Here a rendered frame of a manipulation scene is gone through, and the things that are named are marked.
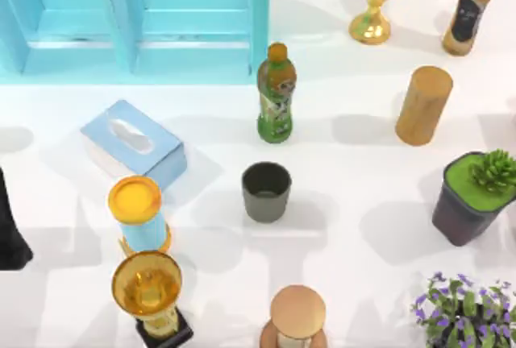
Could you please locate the dark grey cup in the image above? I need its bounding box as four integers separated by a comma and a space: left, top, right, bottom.
241, 161, 293, 223

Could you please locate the yellow and blue can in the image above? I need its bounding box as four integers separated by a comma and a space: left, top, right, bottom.
107, 175, 173, 255

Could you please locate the brown bottle with black label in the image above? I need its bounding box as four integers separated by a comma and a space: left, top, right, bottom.
441, 0, 497, 57

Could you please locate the wooden cylinder cup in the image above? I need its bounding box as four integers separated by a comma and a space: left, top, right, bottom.
394, 65, 454, 147

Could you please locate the gold trophy with handles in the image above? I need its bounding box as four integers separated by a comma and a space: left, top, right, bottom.
348, 0, 427, 46

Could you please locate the green bottle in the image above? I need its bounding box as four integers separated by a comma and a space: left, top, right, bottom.
256, 42, 300, 144

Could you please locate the light blue rack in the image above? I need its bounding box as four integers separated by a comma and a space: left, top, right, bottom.
0, 0, 270, 86

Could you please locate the succulent in dark grey pot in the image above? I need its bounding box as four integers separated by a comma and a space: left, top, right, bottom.
431, 148, 516, 247

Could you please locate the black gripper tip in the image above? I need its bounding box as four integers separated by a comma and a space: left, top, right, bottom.
0, 168, 35, 271

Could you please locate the gold trophy on black base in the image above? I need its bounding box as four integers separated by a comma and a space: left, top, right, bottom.
111, 251, 194, 345

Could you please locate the purple flower plant pot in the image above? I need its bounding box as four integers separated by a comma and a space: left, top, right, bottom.
410, 271, 516, 348

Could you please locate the light blue tissue box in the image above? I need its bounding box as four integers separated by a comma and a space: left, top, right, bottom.
79, 99, 188, 188

